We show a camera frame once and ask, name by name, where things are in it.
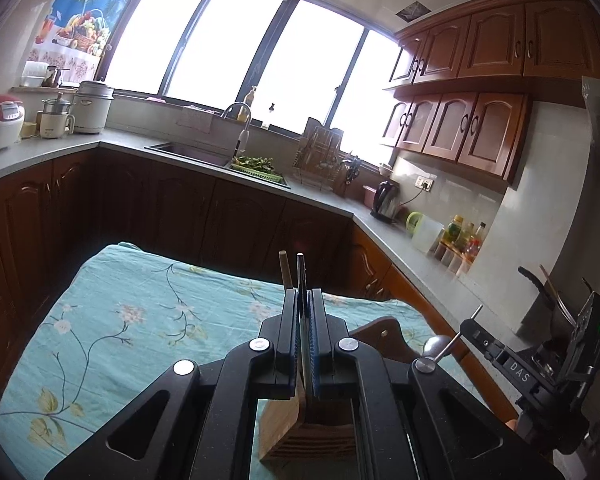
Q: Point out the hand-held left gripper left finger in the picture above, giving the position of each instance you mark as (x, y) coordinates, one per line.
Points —
(296, 345)

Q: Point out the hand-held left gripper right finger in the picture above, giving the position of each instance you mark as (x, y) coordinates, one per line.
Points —
(314, 355)

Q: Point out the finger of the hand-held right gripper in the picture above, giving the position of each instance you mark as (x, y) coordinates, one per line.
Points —
(500, 355)

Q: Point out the steel spoon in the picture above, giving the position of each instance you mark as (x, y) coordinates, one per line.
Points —
(437, 346)

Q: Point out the wooden utensil holder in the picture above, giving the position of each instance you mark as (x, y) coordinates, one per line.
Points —
(310, 425)

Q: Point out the black wok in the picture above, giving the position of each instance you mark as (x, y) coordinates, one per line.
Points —
(545, 300)

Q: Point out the row of seasoning bottles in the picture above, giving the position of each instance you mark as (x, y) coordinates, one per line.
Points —
(465, 240)

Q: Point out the grey kitchen countertop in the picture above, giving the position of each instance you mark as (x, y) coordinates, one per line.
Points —
(395, 255)

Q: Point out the green-lidded plastic pitcher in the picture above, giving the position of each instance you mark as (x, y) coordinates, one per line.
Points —
(425, 232)

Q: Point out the pink container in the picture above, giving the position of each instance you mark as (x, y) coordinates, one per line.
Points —
(369, 196)

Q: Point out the floral teal tablecloth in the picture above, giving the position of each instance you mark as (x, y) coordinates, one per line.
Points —
(130, 320)

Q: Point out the wooden lower cabinets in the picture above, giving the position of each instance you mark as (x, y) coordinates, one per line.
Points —
(180, 210)

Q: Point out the wooden cabinets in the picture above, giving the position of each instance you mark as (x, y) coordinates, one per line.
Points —
(480, 85)
(180, 210)

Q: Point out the basket of green vegetables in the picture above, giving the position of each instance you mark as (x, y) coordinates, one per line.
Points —
(255, 165)

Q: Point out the small white bowl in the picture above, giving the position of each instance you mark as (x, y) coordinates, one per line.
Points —
(386, 169)

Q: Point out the steel kitchen sink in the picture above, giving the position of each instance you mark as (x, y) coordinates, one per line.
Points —
(190, 154)

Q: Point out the chrome kitchen faucet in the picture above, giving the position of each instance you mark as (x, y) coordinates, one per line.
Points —
(244, 125)

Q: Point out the yellow soap bottle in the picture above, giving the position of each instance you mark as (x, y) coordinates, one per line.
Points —
(250, 105)

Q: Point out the white cloth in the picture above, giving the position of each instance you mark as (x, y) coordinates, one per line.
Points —
(194, 119)

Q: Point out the wooden upper cabinets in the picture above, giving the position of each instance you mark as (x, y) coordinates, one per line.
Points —
(480, 85)

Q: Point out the kitchen window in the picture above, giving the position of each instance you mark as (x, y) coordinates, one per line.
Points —
(230, 45)

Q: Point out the tall white cooker pot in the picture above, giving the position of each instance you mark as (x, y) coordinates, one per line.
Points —
(92, 107)

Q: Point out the small white electric pot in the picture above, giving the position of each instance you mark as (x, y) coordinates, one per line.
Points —
(55, 117)

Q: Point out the white and red rice cooker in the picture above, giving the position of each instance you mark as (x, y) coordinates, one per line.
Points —
(0, 122)

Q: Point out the white plastic container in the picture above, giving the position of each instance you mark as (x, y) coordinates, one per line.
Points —
(32, 74)

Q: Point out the white wall socket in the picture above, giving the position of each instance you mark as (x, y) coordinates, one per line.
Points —
(424, 182)

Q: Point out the fruit wall poster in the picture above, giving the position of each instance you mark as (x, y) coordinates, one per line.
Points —
(87, 5)

